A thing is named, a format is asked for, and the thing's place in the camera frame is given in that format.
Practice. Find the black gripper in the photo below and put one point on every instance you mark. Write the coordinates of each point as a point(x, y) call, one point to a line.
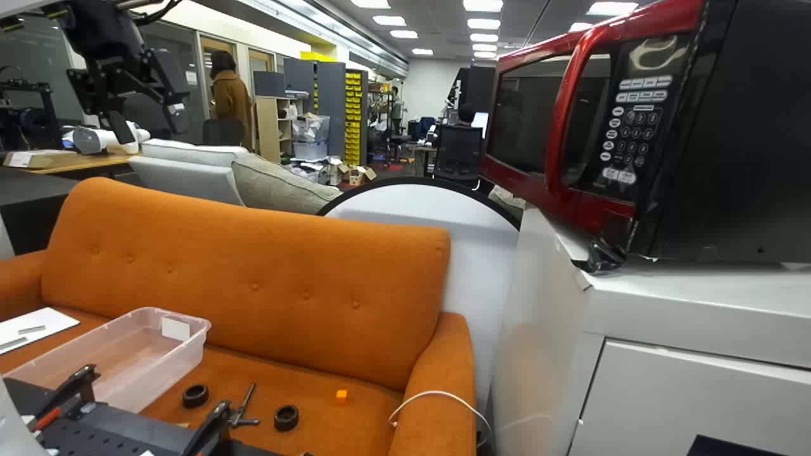
point(105, 40)

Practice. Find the T-shaped wrench tool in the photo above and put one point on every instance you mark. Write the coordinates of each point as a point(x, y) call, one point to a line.
point(248, 412)

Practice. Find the person in brown jacket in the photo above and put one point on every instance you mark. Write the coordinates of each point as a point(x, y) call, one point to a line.
point(229, 98)

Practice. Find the wooden desk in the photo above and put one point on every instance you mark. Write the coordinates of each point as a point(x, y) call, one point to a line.
point(68, 160)

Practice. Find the grey cushion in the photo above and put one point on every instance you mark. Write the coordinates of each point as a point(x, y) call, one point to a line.
point(269, 185)

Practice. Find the orange fabric sofa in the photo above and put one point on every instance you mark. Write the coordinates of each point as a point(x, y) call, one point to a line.
point(255, 279)

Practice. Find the yellow black banner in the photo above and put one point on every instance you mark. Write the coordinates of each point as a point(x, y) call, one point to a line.
point(353, 116)

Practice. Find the clear plastic bin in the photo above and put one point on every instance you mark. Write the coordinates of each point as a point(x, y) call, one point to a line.
point(127, 356)

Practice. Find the white paper sheet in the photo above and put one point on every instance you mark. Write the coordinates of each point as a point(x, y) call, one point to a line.
point(35, 326)

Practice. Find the black bar clamp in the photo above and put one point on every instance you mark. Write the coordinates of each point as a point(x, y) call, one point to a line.
point(208, 426)
point(64, 391)

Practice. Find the small orange ball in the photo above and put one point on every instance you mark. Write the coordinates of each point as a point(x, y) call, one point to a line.
point(341, 394)

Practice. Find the white round reflector disc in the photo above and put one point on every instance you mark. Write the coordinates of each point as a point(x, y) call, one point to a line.
point(472, 254)

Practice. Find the red black microwave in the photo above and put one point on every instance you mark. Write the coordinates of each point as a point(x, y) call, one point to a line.
point(719, 127)

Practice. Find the white cabinet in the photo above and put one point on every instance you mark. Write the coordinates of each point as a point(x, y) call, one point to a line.
point(676, 339)

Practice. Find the black perforated mount plate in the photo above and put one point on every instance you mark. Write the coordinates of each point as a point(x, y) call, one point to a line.
point(110, 434)

